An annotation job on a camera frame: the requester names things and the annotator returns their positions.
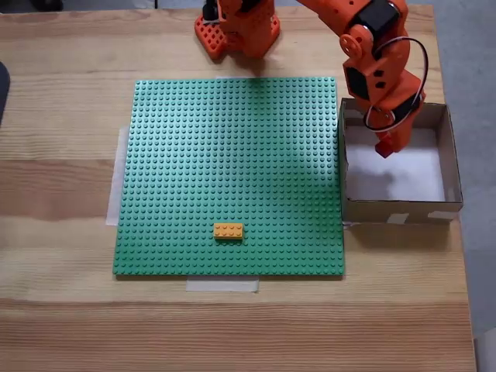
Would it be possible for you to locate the red lego brick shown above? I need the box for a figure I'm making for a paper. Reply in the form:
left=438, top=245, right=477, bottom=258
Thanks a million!
left=374, top=133, right=394, bottom=160

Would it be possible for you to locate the open cardboard box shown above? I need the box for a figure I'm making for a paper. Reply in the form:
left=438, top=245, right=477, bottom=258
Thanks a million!
left=337, top=97, right=464, bottom=225

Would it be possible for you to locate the yellow lego brick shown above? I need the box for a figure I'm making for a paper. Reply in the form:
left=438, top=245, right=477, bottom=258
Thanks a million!
left=213, top=222, right=245, bottom=242

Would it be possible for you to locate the green lego baseplate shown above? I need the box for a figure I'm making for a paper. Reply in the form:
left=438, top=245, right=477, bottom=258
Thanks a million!
left=112, top=76, right=346, bottom=279

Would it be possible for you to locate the white paper sheet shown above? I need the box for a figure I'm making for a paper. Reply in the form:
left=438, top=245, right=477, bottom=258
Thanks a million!
left=343, top=126, right=446, bottom=202

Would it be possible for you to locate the black rounded object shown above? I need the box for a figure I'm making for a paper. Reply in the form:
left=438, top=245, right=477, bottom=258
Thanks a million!
left=0, top=60, right=12, bottom=127

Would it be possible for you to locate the gripper servo cable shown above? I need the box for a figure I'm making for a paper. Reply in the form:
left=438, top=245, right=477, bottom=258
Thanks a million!
left=363, top=35, right=431, bottom=133

